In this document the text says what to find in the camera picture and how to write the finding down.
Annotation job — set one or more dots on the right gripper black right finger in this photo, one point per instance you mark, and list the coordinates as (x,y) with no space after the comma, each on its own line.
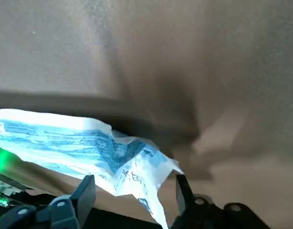
(198,214)

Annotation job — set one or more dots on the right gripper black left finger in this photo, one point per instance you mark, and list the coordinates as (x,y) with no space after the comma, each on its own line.
(63,212)

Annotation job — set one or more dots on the new mask packet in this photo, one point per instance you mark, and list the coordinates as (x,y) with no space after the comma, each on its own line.
(65,143)

